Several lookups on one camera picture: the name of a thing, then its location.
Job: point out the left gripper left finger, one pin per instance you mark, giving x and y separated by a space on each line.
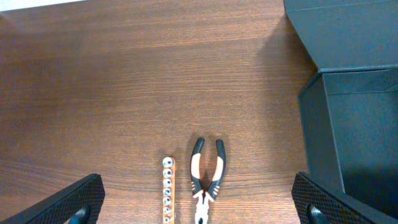
80 202

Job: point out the orange black needle-nose pliers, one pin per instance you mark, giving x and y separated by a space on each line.
204 189

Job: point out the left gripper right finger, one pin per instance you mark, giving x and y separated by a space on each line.
317 203

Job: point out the black open box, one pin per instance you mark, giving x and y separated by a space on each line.
348 108

